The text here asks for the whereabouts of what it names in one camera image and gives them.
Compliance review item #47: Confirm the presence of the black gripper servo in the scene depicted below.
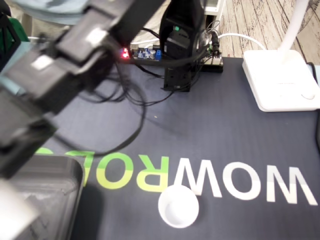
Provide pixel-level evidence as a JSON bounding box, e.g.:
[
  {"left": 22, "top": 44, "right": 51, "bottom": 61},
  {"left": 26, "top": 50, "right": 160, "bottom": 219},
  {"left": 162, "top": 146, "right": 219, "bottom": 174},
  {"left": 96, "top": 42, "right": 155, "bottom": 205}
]
[{"left": 0, "top": 117, "right": 58, "bottom": 240}]

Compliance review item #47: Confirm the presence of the black plastic tray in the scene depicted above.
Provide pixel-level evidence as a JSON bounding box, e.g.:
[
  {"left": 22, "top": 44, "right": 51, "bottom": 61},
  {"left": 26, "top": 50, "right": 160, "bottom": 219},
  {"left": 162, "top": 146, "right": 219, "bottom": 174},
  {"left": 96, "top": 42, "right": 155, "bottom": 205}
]
[{"left": 0, "top": 154, "right": 85, "bottom": 240}]

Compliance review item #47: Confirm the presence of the white translucent upright plastic cup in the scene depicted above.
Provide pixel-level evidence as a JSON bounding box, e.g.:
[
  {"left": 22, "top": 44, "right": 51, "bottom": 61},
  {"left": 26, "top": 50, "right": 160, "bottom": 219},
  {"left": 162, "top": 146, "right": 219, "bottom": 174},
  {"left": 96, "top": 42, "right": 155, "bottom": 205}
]
[{"left": 157, "top": 185, "right": 200, "bottom": 229}]

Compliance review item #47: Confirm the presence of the green plastic object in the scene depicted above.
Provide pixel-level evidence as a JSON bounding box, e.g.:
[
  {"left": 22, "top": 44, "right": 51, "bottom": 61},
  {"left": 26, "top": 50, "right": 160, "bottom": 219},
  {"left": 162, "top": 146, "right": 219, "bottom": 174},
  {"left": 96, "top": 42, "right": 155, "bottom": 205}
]
[{"left": 7, "top": 16, "right": 29, "bottom": 43}]

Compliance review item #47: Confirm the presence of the beige cloth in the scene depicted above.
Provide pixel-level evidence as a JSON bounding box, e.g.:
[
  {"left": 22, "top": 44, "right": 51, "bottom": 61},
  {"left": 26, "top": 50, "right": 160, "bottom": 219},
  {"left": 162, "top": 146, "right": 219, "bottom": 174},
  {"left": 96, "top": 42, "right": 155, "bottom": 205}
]
[{"left": 21, "top": 13, "right": 162, "bottom": 45}]

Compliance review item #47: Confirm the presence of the blue-grey cushion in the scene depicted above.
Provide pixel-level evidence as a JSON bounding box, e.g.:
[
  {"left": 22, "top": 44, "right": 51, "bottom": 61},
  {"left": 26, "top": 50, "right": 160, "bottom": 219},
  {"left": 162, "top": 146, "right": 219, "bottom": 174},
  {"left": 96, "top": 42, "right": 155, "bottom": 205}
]
[{"left": 13, "top": 0, "right": 87, "bottom": 26}]

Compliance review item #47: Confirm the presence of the blue component circuit board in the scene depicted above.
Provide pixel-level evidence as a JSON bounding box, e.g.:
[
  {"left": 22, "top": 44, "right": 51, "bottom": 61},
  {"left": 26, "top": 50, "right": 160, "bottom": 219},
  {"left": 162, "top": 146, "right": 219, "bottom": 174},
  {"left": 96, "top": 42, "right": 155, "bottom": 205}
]
[{"left": 121, "top": 43, "right": 164, "bottom": 63}]

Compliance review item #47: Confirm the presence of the dark grey WOWROBO printed mat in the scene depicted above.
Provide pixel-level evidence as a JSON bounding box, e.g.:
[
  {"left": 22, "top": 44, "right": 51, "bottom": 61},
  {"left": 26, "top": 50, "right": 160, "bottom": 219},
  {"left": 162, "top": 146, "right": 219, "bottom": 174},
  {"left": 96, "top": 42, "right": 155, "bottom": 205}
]
[{"left": 0, "top": 56, "right": 320, "bottom": 240}]

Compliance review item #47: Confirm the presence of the brown perfboard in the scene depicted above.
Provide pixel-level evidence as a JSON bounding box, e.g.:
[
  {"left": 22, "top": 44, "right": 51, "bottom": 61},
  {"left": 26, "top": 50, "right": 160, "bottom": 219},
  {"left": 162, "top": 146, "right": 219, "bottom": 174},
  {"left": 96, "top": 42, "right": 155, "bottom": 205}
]
[{"left": 199, "top": 53, "right": 225, "bottom": 73}]

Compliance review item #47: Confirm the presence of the black barrel power plug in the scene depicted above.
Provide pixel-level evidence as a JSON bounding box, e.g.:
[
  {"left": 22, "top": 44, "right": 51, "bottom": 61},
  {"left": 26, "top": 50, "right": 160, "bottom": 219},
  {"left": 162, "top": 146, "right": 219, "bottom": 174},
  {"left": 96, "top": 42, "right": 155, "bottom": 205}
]
[{"left": 210, "top": 31, "right": 221, "bottom": 56}]

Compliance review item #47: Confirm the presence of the white furniture leg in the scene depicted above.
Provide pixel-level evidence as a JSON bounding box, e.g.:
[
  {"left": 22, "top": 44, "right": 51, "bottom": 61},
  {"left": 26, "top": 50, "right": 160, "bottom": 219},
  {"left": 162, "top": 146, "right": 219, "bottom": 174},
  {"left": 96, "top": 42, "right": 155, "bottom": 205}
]
[{"left": 203, "top": 0, "right": 226, "bottom": 16}]

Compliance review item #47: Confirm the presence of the white desk lamp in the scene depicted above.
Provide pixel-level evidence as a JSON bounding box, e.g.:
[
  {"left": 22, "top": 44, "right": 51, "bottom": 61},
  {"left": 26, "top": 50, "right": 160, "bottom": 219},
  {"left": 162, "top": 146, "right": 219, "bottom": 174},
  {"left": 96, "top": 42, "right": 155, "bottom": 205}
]
[{"left": 241, "top": 0, "right": 320, "bottom": 113}]

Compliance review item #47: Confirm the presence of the thin black servo wire bundle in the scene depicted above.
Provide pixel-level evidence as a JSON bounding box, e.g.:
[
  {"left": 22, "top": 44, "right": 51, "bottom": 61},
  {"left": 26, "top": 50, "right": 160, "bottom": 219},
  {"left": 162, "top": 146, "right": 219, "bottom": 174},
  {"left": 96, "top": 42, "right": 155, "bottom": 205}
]
[{"left": 52, "top": 19, "right": 221, "bottom": 156}]

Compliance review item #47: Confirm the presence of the black truss frame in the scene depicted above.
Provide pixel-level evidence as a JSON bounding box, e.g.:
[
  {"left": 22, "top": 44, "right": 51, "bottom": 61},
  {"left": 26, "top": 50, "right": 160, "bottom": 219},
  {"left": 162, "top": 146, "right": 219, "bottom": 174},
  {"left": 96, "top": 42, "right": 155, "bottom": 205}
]
[{"left": 0, "top": 11, "right": 21, "bottom": 68}]

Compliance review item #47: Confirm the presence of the thin white cable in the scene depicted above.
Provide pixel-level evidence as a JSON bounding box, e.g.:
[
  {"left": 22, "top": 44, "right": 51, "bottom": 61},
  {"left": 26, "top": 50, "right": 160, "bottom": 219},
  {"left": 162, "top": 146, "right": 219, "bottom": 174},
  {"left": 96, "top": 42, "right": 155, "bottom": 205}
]
[{"left": 27, "top": 36, "right": 161, "bottom": 47}]

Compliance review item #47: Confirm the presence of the white cable with plug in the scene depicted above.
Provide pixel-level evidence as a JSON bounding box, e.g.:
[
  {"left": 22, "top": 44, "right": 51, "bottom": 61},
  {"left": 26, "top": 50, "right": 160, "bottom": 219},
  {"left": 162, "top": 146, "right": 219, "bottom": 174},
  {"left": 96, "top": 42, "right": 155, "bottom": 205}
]
[{"left": 218, "top": 33, "right": 266, "bottom": 52}]

